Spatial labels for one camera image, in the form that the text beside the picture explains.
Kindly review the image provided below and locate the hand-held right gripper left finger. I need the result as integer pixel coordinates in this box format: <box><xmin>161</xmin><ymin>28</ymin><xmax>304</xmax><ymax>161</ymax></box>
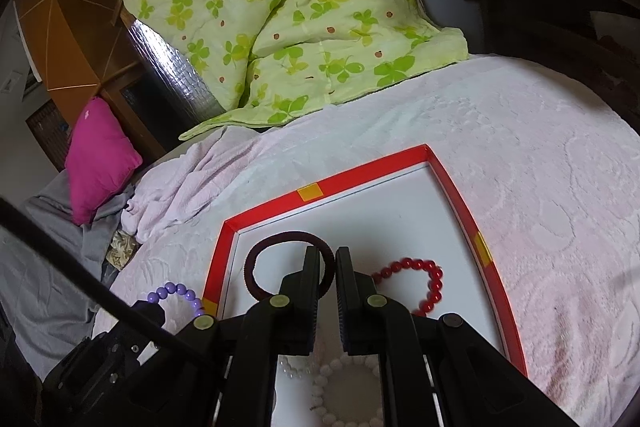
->
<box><xmin>125</xmin><ymin>246</ymin><xmax>321</xmax><ymax>427</ymax></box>

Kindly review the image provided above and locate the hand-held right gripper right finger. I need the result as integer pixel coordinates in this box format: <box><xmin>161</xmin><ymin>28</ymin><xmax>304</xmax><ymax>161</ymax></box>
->
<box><xmin>336</xmin><ymin>247</ymin><xmax>581</xmax><ymax>427</ymax></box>

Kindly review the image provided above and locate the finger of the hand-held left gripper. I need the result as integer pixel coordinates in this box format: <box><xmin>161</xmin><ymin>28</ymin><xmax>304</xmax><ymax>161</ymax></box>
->
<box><xmin>131</xmin><ymin>301</ymin><xmax>167</xmax><ymax>348</ymax></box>

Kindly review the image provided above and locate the purple bead bracelet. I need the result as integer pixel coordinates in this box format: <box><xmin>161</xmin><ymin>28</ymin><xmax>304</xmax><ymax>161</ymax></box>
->
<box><xmin>147</xmin><ymin>282</ymin><xmax>207</xmax><ymax>314</ymax></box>

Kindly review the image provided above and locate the maroon hair tie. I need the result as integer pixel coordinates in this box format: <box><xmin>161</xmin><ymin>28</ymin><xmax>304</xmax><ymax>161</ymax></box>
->
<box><xmin>245</xmin><ymin>231</ymin><xmax>336</xmax><ymax>303</ymax></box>

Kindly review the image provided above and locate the red bead bracelet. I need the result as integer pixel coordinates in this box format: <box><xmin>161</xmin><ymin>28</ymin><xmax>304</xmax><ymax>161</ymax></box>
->
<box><xmin>372</xmin><ymin>258</ymin><xmax>445</xmax><ymax>318</ymax></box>

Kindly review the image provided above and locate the red cardboard box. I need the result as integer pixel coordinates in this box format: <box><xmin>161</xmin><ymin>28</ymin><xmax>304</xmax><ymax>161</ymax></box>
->
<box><xmin>202</xmin><ymin>144</ymin><xmax>528</xmax><ymax>427</ymax></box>

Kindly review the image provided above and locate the leaf patterned cloth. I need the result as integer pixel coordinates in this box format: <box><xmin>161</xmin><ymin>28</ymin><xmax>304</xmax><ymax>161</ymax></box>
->
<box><xmin>105</xmin><ymin>229</ymin><xmax>139</xmax><ymax>271</ymax></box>

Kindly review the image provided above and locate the grey cloth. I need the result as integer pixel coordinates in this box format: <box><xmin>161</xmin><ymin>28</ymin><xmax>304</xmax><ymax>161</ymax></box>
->
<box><xmin>0</xmin><ymin>167</ymin><xmax>137</xmax><ymax>378</ymax></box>

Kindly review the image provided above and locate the magenta pillow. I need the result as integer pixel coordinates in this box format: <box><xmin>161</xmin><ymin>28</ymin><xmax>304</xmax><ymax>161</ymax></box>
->
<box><xmin>65</xmin><ymin>97</ymin><xmax>143</xmax><ymax>226</ymax></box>

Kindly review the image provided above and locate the pale pink blanket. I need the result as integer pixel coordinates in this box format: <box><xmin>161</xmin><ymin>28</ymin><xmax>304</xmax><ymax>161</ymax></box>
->
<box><xmin>92</xmin><ymin>54</ymin><xmax>640</xmax><ymax>427</ymax></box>

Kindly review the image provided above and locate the silver foil mat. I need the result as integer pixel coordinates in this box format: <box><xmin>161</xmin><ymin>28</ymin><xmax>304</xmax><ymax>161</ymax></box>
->
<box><xmin>122</xmin><ymin>19</ymin><xmax>228</xmax><ymax>132</ymax></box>

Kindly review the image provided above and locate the orange wooden cabinet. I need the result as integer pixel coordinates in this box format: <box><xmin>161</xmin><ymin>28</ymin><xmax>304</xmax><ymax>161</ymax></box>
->
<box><xmin>15</xmin><ymin>0</ymin><xmax>168</xmax><ymax>160</ymax></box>

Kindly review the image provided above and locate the green clover print quilt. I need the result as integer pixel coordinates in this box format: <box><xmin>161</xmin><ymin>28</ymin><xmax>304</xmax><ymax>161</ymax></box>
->
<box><xmin>116</xmin><ymin>0</ymin><xmax>469</xmax><ymax>142</ymax></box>

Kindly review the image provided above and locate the white bead bracelet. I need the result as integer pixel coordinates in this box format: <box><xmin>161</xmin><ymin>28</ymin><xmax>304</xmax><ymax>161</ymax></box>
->
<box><xmin>311</xmin><ymin>354</ymin><xmax>386</xmax><ymax>427</ymax></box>

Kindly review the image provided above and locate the black cable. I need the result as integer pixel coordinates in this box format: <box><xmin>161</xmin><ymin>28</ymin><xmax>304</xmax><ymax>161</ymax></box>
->
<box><xmin>0</xmin><ymin>196</ymin><xmax>213</xmax><ymax>360</ymax></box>

